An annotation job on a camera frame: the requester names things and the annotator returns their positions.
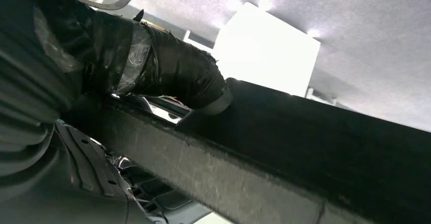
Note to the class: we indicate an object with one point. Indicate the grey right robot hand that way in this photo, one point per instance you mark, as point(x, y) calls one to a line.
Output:
point(175, 67)

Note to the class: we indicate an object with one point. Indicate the white box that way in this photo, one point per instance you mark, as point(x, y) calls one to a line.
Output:
point(266, 51)

